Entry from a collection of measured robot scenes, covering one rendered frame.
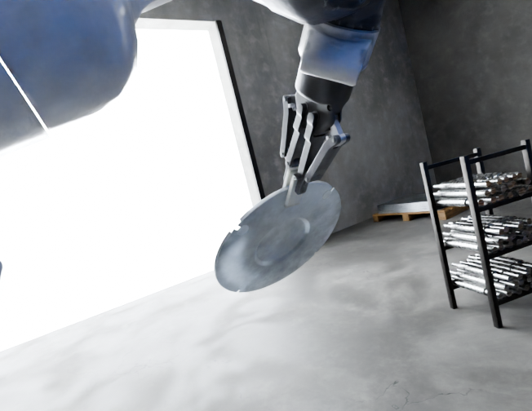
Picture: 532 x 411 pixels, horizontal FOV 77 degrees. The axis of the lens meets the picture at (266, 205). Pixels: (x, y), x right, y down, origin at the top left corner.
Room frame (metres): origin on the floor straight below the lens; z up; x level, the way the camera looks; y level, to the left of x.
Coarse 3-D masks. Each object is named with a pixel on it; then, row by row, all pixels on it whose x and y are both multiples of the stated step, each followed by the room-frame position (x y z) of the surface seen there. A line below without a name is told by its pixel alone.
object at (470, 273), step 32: (448, 160) 2.08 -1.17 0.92; (480, 160) 1.75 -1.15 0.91; (448, 192) 1.96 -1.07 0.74; (480, 192) 1.75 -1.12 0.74; (512, 192) 1.77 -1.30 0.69; (448, 224) 2.08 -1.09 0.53; (480, 224) 1.73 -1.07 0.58; (512, 224) 1.75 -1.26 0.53; (480, 256) 1.75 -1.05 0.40; (448, 288) 2.05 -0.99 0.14; (480, 288) 1.85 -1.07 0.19; (512, 288) 1.76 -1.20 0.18
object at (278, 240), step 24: (312, 192) 0.59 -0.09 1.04; (336, 192) 0.64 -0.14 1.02; (264, 216) 0.56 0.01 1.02; (288, 216) 0.60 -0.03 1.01; (312, 216) 0.64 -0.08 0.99; (336, 216) 0.70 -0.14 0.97; (240, 240) 0.57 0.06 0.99; (264, 240) 0.62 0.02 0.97; (288, 240) 0.66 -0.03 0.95; (312, 240) 0.71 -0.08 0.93; (216, 264) 0.57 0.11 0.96; (240, 264) 0.61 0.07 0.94; (264, 264) 0.67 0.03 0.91; (288, 264) 0.72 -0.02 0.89
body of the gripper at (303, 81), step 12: (300, 72) 0.43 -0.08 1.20; (300, 84) 0.44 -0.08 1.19; (312, 84) 0.42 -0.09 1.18; (324, 84) 0.41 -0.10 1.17; (336, 84) 0.41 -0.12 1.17; (300, 96) 0.48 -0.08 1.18; (312, 96) 0.43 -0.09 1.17; (324, 96) 0.42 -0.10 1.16; (336, 96) 0.42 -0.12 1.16; (348, 96) 0.44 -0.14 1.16; (312, 108) 0.47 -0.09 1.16; (324, 108) 0.45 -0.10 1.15; (336, 108) 0.44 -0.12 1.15; (324, 120) 0.45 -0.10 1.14; (324, 132) 0.47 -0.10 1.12
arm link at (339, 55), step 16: (304, 32) 0.40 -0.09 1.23; (320, 32) 0.38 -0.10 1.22; (336, 32) 0.37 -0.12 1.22; (352, 32) 0.37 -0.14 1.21; (368, 32) 0.38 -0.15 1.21; (304, 48) 0.36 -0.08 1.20; (320, 48) 0.36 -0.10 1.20; (336, 48) 0.36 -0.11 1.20; (352, 48) 0.37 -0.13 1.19; (368, 48) 0.37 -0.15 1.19; (304, 64) 0.36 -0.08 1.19; (320, 64) 0.35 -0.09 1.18; (336, 64) 0.35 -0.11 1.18; (352, 64) 0.35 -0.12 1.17; (336, 80) 0.36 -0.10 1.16; (352, 80) 0.36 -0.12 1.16
